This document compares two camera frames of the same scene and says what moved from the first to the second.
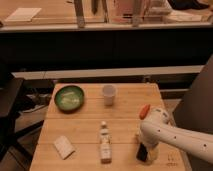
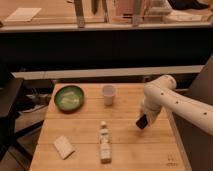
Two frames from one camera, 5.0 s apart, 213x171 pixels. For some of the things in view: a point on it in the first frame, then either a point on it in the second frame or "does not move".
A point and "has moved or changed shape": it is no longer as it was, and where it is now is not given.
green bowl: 69,99 does not move
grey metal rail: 73,73 does not move
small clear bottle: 105,147 does not move
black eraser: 141,152 has moved or changed shape
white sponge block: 64,147 does not move
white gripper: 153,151 -> 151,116
